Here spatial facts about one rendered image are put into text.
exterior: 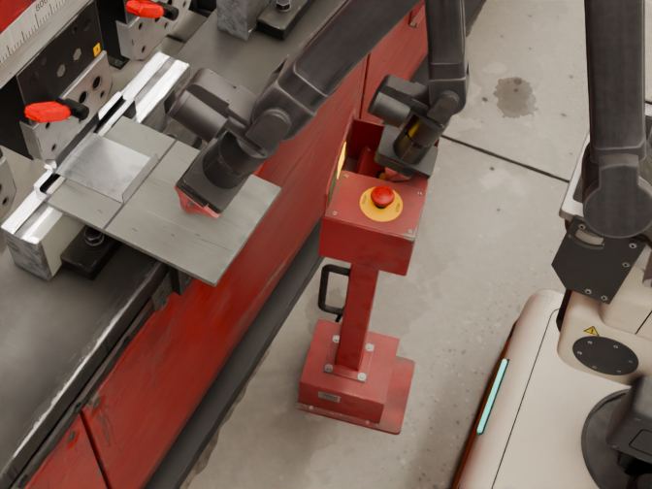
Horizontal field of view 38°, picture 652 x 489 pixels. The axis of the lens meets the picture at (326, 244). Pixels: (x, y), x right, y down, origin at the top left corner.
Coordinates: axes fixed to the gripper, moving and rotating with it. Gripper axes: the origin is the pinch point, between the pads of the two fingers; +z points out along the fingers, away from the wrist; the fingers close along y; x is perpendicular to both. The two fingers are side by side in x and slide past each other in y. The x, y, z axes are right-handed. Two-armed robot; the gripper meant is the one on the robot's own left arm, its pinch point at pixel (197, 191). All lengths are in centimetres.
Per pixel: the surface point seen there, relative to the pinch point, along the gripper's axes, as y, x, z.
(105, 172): 1.6, -11.0, 9.0
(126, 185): 2.2, -7.6, 7.2
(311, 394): -22, 55, 79
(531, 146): -124, 76, 78
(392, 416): -28, 74, 76
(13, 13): 8.0, -28.4, -19.6
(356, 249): -22.3, 29.4, 21.1
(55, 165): 5.6, -16.6, 8.8
